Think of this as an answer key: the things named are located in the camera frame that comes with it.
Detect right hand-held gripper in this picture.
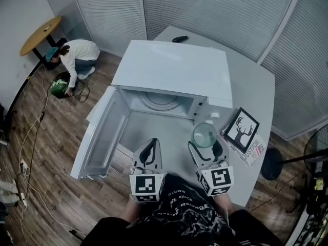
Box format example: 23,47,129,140
188,139,235,197

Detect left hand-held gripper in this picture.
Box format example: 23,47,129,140
129,138,165,202

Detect green glass bowl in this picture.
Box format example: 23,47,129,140
192,121,219,149

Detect white microwave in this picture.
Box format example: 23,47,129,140
70,39,233,181

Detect person's left forearm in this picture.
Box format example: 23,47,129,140
121,201,145,224

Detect person's right forearm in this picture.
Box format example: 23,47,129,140
214,193,235,217

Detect black framed deer picture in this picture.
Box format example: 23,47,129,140
222,107,260,154

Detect white magazine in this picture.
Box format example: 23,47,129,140
219,131,267,167

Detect black standing fan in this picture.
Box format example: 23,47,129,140
261,124,328,181

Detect person's black printed clothing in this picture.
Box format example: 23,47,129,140
87,173,282,246

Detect grey table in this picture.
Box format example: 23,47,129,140
116,26,275,207

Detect black metal stand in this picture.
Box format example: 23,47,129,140
68,229,86,241

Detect round wooden table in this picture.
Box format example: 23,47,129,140
19,16,68,69

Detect coiled black cable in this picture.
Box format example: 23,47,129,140
74,82,91,103

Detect long black floor cable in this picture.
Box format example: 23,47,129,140
5,67,50,184

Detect long white floor cable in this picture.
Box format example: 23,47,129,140
14,116,77,234

